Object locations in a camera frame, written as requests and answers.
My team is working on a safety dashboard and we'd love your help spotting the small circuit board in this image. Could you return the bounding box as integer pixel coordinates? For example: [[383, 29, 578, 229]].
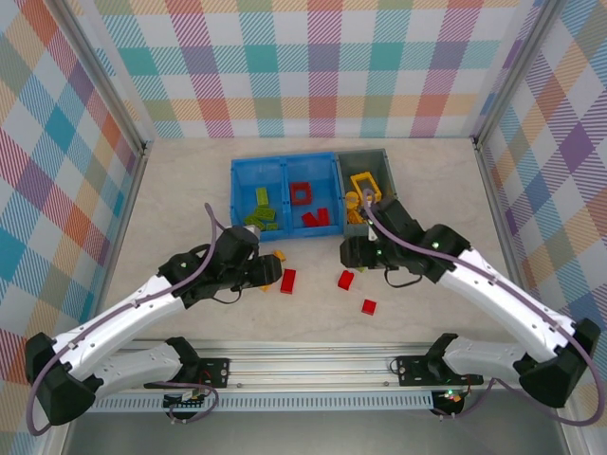
[[163, 391, 211, 411], [434, 388, 465, 408]]

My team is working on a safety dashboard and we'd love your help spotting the aluminium frame post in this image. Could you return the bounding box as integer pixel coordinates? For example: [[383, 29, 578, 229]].
[[472, 0, 566, 146], [56, 0, 156, 153]]

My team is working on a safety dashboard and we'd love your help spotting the red lego window frame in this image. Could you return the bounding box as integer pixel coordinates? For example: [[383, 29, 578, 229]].
[[289, 181, 314, 206]]

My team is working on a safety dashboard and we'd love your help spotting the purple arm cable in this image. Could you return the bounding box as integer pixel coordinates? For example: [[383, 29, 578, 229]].
[[26, 203, 224, 436], [362, 188, 599, 426]]

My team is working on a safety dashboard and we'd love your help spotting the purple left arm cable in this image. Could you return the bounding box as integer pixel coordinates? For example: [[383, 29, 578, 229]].
[[26, 203, 224, 436]]

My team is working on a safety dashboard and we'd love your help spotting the aluminium side rail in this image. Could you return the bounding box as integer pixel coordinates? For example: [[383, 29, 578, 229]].
[[65, 141, 153, 340], [473, 139, 532, 290]]

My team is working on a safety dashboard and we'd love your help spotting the perforated cable duct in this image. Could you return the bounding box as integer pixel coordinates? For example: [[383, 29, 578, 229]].
[[75, 395, 435, 412]]

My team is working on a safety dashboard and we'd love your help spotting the yellow lego window frame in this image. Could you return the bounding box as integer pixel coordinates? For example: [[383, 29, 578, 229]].
[[349, 171, 380, 196]]

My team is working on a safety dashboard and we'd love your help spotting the grey plastic storage bin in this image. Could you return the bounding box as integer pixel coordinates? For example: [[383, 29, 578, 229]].
[[334, 148, 399, 239]]

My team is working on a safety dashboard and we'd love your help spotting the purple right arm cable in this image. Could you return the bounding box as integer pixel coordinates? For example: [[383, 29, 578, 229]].
[[362, 188, 599, 426]]

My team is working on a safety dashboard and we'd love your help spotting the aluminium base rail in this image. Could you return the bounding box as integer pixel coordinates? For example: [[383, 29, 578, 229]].
[[51, 338, 578, 392]]

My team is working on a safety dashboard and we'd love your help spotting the blue two-compartment plastic bin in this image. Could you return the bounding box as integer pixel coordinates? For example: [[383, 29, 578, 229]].
[[230, 152, 344, 241]]

